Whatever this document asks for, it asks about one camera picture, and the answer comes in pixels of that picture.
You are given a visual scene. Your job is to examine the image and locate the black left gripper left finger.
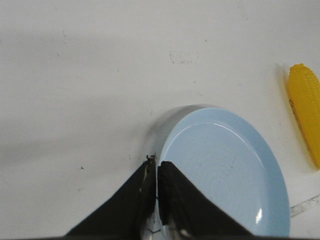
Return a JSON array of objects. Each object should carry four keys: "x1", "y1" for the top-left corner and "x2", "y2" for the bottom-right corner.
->
[{"x1": 66, "y1": 155, "x2": 156, "y2": 237}]

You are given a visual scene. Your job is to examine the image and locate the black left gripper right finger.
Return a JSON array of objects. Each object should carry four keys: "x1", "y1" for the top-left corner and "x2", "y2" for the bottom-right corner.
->
[{"x1": 157, "y1": 160, "x2": 255, "y2": 237}]

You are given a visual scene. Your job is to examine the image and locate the light blue round plate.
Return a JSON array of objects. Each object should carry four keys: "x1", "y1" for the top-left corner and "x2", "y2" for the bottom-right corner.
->
[{"x1": 145, "y1": 105, "x2": 290, "y2": 237}]

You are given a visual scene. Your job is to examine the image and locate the yellow plastic corn cob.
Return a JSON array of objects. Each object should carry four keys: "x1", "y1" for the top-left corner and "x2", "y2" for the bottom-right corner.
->
[{"x1": 287, "y1": 63, "x2": 320, "y2": 168}]

